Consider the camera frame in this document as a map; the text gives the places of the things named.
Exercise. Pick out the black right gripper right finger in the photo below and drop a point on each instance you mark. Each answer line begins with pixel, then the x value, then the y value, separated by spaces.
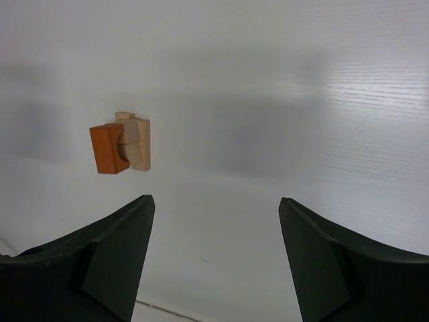
pixel 341 275

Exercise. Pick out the small light wood cube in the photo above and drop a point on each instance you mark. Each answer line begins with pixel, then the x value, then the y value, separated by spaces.
pixel 132 153
pixel 131 132

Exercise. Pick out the reddish arch wood block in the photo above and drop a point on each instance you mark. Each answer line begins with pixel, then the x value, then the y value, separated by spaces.
pixel 105 141

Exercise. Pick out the long light wood block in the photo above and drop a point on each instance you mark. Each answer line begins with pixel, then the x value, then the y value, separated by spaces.
pixel 144 128
pixel 121 115

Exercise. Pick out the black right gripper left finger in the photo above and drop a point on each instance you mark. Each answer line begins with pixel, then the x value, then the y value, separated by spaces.
pixel 91 274

